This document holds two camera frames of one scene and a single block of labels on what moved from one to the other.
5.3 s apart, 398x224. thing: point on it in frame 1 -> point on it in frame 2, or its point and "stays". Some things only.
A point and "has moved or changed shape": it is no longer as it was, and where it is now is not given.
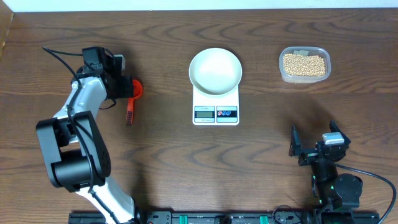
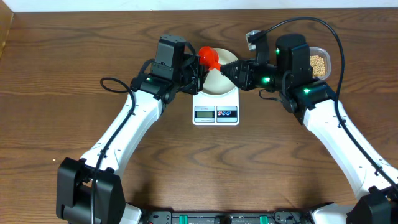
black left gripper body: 120,89 -> 186,78
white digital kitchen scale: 222,109 stays
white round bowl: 215,71 stays
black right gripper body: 308,157 -> 266,76
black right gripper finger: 295,143 -> 235,71
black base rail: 223,217 stays
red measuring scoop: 137,91 has moved or changed shape
